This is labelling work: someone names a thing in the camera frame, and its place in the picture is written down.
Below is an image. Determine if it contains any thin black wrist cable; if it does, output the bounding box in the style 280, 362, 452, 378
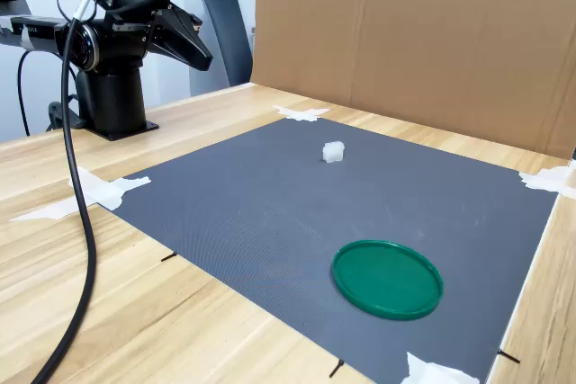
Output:
56, 0, 113, 21

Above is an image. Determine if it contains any white plastic terminal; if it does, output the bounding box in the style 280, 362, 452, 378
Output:
321, 140, 347, 164

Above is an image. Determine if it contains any white masking tape patch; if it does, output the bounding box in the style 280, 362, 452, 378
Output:
401, 351, 481, 384
517, 165, 576, 201
8, 165, 152, 223
273, 104, 332, 123

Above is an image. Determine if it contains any dark grey chair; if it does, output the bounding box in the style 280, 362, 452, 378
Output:
200, 0, 255, 88

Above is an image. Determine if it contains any brown cardboard partition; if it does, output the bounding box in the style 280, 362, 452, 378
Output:
249, 0, 576, 160

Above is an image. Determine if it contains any thick black camera cable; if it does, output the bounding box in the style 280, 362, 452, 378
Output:
30, 0, 157, 384

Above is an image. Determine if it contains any round green lid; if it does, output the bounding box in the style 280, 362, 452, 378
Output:
331, 239, 445, 322

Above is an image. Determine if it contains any thin black power cable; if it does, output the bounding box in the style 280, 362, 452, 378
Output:
16, 48, 33, 138

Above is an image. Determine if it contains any dark grey mat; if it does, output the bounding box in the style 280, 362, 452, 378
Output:
96, 117, 560, 384

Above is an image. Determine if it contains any black table clamp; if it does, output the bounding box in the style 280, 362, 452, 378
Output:
46, 99, 87, 132

